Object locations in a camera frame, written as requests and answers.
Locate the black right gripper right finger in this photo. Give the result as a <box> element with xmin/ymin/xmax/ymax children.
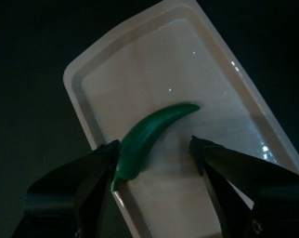
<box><xmin>188</xmin><ymin>135</ymin><xmax>299</xmax><ymax>238</ymax></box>

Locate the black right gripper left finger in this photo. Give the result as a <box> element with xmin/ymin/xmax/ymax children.
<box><xmin>11</xmin><ymin>139</ymin><xmax>123</xmax><ymax>238</ymax></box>

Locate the green toy pepper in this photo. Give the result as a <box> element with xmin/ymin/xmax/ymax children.
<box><xmin>111</xmin><ymin>102</ymin><xmax>203</xmax><ymax>192</ymax></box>

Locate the pink rectangular plate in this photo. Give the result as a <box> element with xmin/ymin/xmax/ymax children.
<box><xmin>61</xmin><ymin>0</ymin><xmax>299</xmax><ymax>238</ymax></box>

